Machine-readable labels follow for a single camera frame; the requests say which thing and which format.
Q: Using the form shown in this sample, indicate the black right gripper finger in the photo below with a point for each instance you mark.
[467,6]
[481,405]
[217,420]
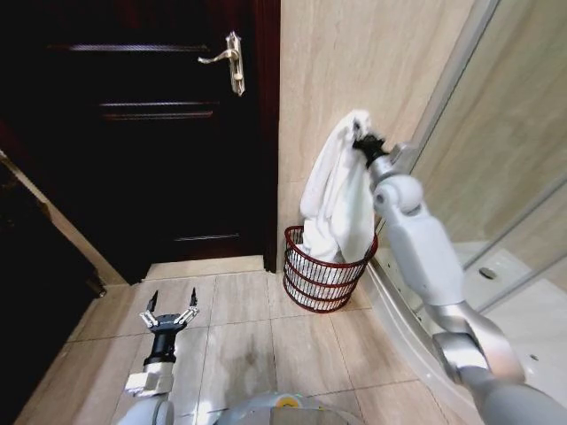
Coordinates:
[362,129]

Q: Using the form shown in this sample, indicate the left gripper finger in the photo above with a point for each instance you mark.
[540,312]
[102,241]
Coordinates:
[188,314]
[149,316]

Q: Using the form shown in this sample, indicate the white towel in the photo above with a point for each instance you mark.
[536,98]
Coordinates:
[336,195]

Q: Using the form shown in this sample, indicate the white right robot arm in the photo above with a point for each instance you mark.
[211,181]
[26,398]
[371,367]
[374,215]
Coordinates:
[421,239]

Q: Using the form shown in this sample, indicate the dark wooden cabinet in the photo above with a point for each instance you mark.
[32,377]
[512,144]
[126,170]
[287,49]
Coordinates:
[40,283]

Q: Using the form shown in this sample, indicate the white robot front shell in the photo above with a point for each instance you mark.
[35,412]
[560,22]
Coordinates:
[292,409]

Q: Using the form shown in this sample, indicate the round shower drain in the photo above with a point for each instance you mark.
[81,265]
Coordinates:
[489,272]

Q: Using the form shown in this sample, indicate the dark wooden door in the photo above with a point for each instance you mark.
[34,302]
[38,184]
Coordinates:
[133,133]

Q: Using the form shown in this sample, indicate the white shower tray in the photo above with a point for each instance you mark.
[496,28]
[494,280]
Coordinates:
[509,310]

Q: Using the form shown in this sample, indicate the glass shower enclosure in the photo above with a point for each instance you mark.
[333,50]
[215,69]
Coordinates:
[496,133]

